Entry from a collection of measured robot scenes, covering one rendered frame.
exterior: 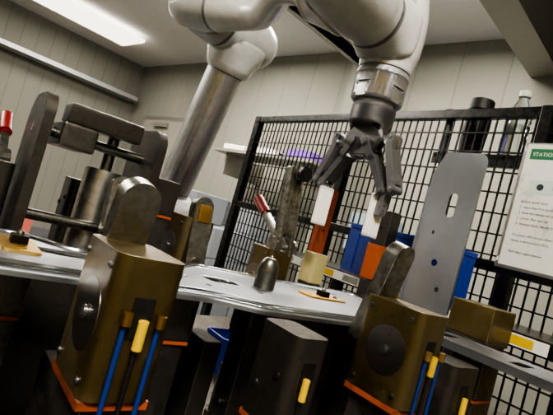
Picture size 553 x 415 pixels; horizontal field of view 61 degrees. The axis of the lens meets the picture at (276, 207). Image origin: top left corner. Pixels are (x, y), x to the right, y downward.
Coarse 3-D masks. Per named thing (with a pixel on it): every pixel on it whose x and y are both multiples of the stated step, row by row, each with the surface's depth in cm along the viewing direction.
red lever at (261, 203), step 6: (258, 198) 98; (258, 204) 97; (264, 204) 97; (258, 210) 97; (264, 210) 96; (270, 210) 96; (264, 216) 95; (270, 216) 95; (270, 222) 93; (270, 228) 93; (282, 240) 90; (282, 246) 89
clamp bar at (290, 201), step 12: (288, 168) 91; (288, 180) 90; (300, 180) 92; (288, 192) 90; (300, 192) 91; (288, 204) 89; (276, 216) 90; (288, 216) 91; (276, 228) 89; (288, 228) 91; (288, 240) 90; (276, 252) 88; (288, 252) 89
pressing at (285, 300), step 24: (48, 240) 57; (0, 264) 42; (24, 264) 44; (48, 264) 45; (72, 264) 48; (192, 264) 72; (192, 288) 55; (216, 288) 58; (240, 288) 64; (288, 288) 78; (312, 288) 88; (264, 312) 57; (288, 312) 59; (312, 312) 63; (336, 312) 67
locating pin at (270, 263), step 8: (272, 256) 71; (264, 264) 70; (272, 264) 70; (264, 272) 69; (272, 272) 70; (256, 280) 70; (264, 280) 69; (272, 280) 70; (264, 288) 69; (272, 288) 70
